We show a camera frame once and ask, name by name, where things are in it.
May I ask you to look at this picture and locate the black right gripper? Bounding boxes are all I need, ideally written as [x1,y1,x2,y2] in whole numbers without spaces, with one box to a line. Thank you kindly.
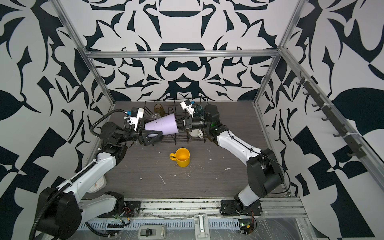
[173,117,214,133]

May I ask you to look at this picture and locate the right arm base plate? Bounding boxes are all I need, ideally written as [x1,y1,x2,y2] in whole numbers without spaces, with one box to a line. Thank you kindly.
[220,200,263,217]

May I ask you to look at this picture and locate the black wall hook rail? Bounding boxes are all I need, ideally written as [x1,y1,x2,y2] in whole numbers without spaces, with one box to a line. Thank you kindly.
[296,72,367,159]

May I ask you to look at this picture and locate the black wire dish rack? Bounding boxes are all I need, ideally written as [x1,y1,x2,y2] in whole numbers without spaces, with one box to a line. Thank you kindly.
[136,99,221,145]

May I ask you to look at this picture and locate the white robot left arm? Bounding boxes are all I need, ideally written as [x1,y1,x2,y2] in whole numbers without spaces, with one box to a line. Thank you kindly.
[29,119,166,240]

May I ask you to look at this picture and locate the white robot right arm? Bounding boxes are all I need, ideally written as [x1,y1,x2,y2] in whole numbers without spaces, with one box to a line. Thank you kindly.
[180,100,285,209]

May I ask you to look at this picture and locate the grey switch box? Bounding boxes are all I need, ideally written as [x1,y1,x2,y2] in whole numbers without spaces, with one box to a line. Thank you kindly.
[138,225,166,240]

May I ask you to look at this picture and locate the white square kitchen timer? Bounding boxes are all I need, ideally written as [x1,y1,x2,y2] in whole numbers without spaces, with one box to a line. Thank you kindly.
[88,176,107,194]

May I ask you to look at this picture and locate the lavender plastic cup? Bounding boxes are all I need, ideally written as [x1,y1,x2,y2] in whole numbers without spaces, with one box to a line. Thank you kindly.
[145,114,179,135]

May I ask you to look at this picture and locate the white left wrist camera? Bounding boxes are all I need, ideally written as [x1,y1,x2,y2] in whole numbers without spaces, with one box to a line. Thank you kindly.
[123,107,144,132]

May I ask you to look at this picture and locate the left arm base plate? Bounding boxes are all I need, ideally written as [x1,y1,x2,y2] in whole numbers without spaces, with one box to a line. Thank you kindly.
[120,201,141,218]

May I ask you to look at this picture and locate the amber textured glass cup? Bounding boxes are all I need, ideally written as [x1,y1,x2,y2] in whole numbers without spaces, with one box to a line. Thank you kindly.
[154,104,165,117]

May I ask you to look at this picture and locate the clear glass cup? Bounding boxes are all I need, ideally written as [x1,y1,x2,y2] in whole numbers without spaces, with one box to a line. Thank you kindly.
[151,113,161,120]

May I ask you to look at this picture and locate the yellow mug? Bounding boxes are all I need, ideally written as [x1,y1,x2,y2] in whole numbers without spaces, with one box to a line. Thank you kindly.
[169,148,191,168]

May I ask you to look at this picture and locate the green mug white inside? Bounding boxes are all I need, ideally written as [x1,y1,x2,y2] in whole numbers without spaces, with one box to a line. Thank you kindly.
[194,105,204,118]

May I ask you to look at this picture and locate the cream white mug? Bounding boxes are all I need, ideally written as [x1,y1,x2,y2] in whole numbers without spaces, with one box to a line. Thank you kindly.
[189,130,204,138]

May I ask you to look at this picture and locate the black mug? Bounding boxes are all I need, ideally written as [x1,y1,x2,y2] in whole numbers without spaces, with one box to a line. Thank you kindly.
[151,135,164,143]

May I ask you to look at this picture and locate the white centre bracket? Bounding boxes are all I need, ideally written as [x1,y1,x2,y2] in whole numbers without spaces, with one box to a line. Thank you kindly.
[194,214,211,240]

